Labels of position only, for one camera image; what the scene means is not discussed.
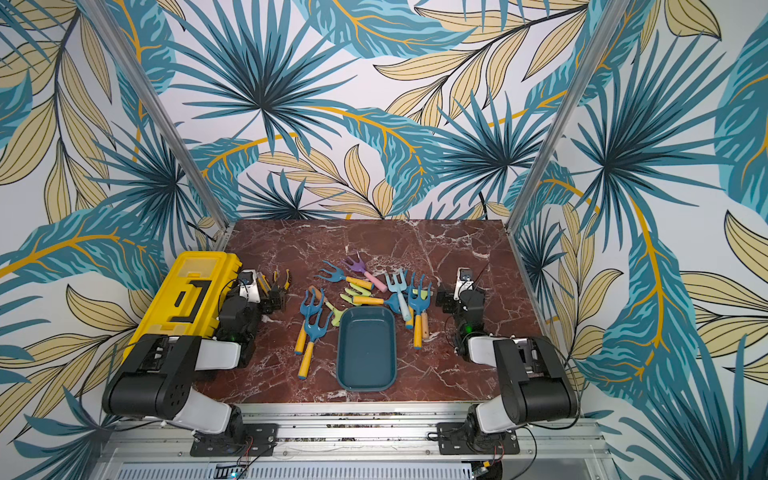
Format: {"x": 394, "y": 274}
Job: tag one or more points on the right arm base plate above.
{"x": 460, "y": 438}

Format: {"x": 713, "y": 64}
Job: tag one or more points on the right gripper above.
{"x": 447, "y": 301}

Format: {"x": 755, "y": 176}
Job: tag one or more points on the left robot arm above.
{"x": 157, "y": 381}

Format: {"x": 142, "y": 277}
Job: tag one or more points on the purple rake pink handle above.
{"x": 359, "y": 266}

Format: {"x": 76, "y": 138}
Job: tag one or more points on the yellow utility knife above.
{"x": 263, "y": 283}

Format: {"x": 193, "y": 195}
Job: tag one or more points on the right metal corner post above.
{"x": 598, "y": 43}

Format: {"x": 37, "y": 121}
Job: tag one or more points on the teal rake wooden handle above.
{"x": 426, "y": 294}

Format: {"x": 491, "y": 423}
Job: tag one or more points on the yellow toolbox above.
{"x": 201, "y": 297}

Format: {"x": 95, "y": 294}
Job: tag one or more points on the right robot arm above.
{"x": 534, "y": 386}

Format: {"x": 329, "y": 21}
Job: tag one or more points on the aluminium rail frame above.
{"x": 368, "y": 440}

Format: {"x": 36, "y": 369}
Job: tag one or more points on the light blue fork rake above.
{"x": 396, "y": 284}

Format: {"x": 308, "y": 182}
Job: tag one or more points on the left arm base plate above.
{"x": 248, "y": 439}

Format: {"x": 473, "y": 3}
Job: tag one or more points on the teal claw rake yellow handle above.
{"x": 416, "y": 302}

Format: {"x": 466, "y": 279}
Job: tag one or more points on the metal corner post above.
{"x": 598, "y": 43}
{"x": 108, "y": 29}

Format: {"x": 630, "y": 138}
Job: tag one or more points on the green fork yellow handle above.
{"x": 357, "y": 295}

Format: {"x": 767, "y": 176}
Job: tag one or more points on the yellow handled pliers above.
{"x": 281, "y": 280}

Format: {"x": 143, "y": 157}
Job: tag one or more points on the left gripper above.
{"x": 268, "y": 307}

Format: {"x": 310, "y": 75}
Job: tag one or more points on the teal storage tray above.
{"x": 367, "y": 354}

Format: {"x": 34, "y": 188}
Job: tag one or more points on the left metal corner post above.
{"x": 108, "y": 29}

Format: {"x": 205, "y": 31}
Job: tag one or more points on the green rake wooden handle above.
{"x": 336, "y": 314}

